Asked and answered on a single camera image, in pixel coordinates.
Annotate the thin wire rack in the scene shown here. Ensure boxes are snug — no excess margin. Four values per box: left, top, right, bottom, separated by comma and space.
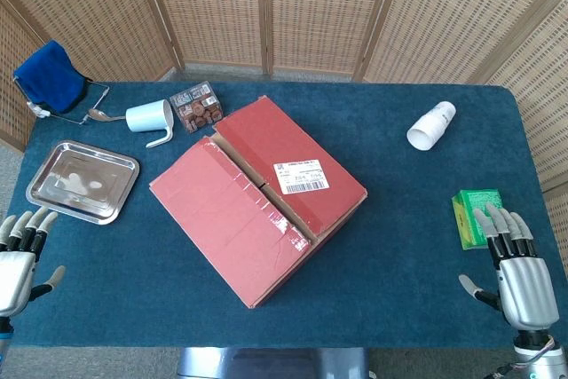
12, 76, 110, 125

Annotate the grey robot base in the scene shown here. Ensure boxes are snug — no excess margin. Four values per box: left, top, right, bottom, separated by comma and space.
177, 346, 372, 379

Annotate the metal spoon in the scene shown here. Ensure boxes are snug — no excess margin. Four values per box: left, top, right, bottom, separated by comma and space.
87, 107, 128, 123

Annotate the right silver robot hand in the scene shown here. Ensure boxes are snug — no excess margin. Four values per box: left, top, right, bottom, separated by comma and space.
459, 203, 560, 331

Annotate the woven wooden folding screen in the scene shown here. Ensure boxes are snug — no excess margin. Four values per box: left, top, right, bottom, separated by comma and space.
0, 0, 568, 196

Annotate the green carton box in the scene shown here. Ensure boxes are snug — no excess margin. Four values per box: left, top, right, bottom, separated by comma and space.
451, 189, 505, 251

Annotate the blue cloth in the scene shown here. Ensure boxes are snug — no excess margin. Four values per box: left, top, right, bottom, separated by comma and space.
12, 39, 88, 114

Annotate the brown snack package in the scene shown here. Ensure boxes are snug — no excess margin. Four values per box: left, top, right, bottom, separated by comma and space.
170, 81, 225, 135

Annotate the small white plug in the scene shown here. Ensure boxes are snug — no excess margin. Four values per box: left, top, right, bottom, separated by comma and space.
26, 101, 51, 119

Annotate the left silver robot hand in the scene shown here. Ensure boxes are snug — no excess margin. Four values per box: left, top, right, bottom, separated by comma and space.
0, 206, 67, 319

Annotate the red cardboard box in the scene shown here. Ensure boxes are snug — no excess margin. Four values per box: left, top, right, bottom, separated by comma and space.
148, 94, 368, 311

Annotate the dark blue table carpet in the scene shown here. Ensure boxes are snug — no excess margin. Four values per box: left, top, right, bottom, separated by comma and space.
0, 81, 568, 349

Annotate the stainless steel tray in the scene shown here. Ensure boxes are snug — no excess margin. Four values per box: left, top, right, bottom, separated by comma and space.
25, 139, 141, 225

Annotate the white plastic mug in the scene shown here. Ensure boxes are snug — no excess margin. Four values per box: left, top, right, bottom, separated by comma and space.
125, 99, 175, 150

